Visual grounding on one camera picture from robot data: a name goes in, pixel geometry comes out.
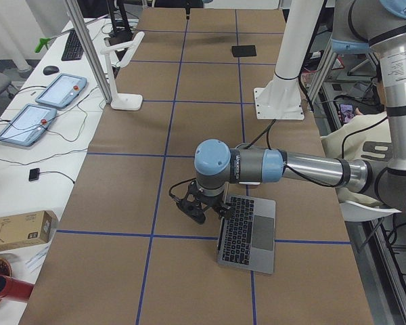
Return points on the cardboard box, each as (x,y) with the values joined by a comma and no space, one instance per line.
(27,229)

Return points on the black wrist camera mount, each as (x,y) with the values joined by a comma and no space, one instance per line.
(191,205)

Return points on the white desk lamp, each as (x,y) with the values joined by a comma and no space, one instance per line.
(122,101)

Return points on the black computer mouse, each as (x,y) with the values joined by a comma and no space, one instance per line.
(49,70)

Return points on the smartphone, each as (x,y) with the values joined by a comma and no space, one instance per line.
(346,113)

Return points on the teach pendant tablet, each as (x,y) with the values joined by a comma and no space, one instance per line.
(63,90)
(28,126)

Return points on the black mouse pad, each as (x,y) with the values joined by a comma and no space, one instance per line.
(243,51)

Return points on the small black device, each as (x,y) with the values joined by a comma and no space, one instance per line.
(34,174)

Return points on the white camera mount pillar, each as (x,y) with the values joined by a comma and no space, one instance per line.
(280,99)

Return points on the far teach pendant tablet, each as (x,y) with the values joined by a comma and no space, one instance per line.
(63,90)

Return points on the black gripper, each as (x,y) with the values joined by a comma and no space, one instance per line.
(212,201)

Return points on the near teach pendant tablet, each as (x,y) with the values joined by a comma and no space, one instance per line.
(28,126)

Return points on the aluminium frame post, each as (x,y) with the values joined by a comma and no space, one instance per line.
(82,32)

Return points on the person in cream sweater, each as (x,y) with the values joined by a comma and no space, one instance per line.
(366,136)

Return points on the black keyboard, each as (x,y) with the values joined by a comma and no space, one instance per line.
(73,49)

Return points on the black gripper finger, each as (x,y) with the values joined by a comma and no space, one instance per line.
(187,8)

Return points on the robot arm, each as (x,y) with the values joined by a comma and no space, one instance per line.
(358,26)

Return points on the green handled tool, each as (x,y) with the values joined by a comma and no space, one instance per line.
(43,42)

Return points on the grey laptop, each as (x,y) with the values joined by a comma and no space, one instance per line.
(246,239)

